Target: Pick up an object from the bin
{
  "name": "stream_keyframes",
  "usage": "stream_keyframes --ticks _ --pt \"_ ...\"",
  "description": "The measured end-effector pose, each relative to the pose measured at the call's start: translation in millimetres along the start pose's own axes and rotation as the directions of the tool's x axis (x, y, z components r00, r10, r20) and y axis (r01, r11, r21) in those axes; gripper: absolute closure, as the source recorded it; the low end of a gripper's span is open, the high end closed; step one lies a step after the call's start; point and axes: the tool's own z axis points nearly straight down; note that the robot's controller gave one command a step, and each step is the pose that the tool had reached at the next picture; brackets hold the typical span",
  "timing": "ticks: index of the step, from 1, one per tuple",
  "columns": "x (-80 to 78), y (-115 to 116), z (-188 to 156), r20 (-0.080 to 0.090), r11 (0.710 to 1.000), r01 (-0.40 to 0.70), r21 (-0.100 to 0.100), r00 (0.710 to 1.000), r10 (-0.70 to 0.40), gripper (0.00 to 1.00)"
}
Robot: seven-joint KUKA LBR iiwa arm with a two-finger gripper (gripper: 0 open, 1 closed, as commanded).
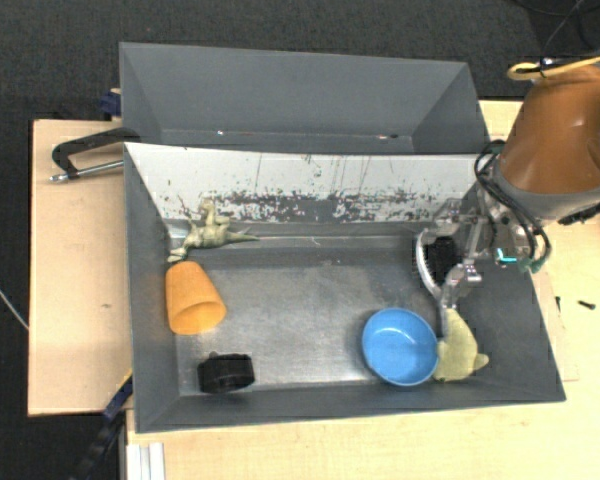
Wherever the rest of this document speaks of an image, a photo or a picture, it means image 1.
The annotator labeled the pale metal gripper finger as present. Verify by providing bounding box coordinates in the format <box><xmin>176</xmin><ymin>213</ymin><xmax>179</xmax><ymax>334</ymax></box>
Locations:
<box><xmin>437</xmin><ymin>275</ymin><xmax>457</xmax><ymax>340</ymax></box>
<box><xmin>451</xmin><ymin>261</ymin><xmax>483</xmax><ymax>314</ymax></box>

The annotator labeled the pale yellow-green plush toy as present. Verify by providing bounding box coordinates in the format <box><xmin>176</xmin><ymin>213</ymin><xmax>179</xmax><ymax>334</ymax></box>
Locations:
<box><xmin>431</xmin><ymin>309</ymin><xmax>491</xmax><ymax>384</ymax></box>

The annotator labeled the blue bowl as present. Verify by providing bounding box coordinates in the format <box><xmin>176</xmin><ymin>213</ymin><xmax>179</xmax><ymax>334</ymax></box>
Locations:
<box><xmin>360</xmin><ymin>307</ymin><xmax>440</xmax><ymax>388</ymax></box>

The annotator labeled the grey metal bin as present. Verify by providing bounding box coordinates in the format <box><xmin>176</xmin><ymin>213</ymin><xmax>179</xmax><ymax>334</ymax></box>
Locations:
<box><xmin>118</xmin><ymin>41</ymin><xmax>568</xmax><ymax>435</ymax></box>

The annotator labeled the black round lid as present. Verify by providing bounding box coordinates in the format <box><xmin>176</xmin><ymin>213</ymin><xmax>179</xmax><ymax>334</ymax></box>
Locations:
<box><xmin>196</xmin><ymin>350</ymin><xmax>257</xmax><ymax>395</ymax></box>

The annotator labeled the green toy dinosaur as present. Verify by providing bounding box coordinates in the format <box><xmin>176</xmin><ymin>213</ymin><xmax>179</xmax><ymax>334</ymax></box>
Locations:
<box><xmin>166</xmin><ymin>199</ymin><xmax>262</xmax><ymax>264</ymax></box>

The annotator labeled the orange cup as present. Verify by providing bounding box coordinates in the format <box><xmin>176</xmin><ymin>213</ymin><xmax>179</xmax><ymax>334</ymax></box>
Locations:
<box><xmin>164</xmin><ymin>259</ymin><xmax>228</xmax><ymax>336</ymax></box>

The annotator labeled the pale brown cardboard board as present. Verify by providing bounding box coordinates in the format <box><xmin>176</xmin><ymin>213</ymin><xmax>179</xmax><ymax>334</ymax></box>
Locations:
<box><xmin>26</xmin><ymin>118</ymin><xmax>134</xmax><ymax>418</ymax></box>

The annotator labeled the black cylinder on white bracket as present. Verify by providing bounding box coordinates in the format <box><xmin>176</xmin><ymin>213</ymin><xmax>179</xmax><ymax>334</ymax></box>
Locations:
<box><xmin>413</xmin><ymin>228</ymin><xmax>457</xmax><ymax>297</ymax></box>

